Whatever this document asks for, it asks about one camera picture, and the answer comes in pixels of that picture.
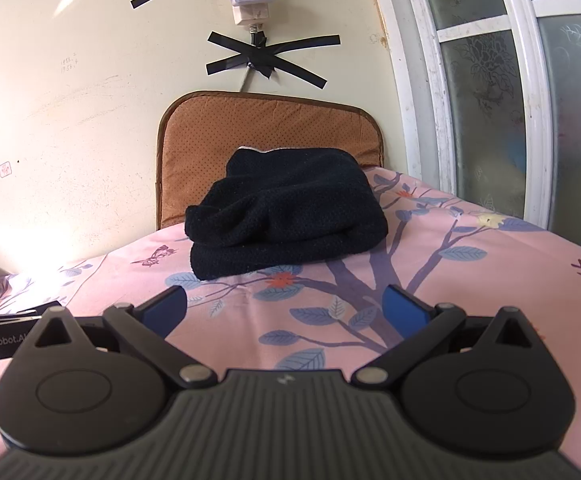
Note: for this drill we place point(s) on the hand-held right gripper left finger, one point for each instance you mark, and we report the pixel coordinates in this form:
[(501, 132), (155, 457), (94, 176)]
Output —
[(163, 310)]

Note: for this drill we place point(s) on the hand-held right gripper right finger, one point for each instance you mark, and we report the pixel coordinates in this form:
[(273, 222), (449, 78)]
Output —
[(405, 312)]

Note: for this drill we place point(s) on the green and black knitted sweater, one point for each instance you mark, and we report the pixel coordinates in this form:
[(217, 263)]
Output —
[(285, 210)]

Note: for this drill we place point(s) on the pink floral bed sheet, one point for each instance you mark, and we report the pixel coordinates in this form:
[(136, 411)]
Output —
[(420, 260)]

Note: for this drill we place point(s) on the brown perforated cushion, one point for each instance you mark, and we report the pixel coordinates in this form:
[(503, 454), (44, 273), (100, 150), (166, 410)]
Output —
[(195, 130)]

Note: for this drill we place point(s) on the white framed frosted glass door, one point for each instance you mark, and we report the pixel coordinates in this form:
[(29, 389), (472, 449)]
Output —
[(495, 85)]

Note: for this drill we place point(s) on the square wall sticker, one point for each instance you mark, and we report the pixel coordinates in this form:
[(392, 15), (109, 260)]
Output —
[(4, 168)]

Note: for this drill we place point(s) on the white adapter with red switch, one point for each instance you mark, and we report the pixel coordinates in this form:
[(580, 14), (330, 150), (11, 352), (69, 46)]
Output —
[(253, 2)]

